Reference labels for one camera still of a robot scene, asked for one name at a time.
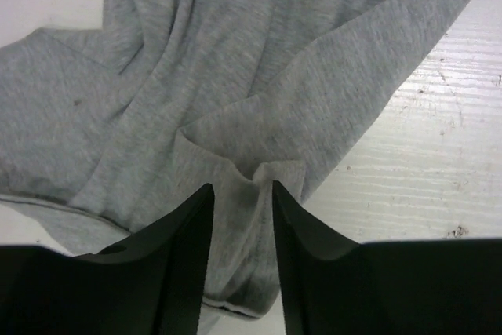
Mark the grey tank top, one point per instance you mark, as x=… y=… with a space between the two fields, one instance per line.
x=103 y=132

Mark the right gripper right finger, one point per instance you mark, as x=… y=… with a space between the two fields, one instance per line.
x=331 y=284

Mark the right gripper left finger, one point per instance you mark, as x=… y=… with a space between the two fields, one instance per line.
x=148 y=283

